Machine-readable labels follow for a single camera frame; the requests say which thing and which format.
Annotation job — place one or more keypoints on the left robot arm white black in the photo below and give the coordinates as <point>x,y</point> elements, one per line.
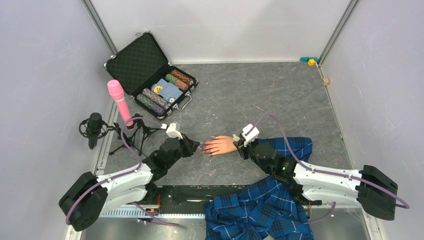
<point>91,196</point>

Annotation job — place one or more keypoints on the black tripod stand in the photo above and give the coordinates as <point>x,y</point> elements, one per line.
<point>138,126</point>

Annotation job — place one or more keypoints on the blue plaid shirt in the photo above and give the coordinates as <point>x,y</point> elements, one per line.
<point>263,209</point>

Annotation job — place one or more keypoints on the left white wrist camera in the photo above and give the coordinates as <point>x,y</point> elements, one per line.
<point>173,130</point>

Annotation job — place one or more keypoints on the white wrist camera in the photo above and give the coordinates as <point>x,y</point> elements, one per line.
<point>249,134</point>
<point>173,130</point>

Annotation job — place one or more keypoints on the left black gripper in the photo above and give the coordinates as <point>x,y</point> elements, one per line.
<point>190,145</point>

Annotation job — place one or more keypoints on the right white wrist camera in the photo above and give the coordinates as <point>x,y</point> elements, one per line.
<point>249,134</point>

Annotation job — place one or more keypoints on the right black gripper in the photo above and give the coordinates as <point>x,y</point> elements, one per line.
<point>242,149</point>

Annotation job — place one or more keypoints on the pink microphone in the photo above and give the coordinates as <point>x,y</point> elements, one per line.
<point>117,93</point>

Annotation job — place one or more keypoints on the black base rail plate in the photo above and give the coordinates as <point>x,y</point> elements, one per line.
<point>185,199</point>

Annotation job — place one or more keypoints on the mannequin hand with painted nails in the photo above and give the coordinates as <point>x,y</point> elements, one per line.
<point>219,145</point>

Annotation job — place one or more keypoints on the black studio microphone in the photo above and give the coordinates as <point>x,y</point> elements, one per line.
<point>93,129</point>

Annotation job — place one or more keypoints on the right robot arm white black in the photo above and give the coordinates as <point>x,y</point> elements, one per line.
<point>367,188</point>

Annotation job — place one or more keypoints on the teal block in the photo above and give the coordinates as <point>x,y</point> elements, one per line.
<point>307,59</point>

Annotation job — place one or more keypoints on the open black poker chip case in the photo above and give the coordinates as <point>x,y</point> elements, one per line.
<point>141,65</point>

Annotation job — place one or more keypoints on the nail polish bottle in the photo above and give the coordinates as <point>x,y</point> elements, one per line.
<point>235,138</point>

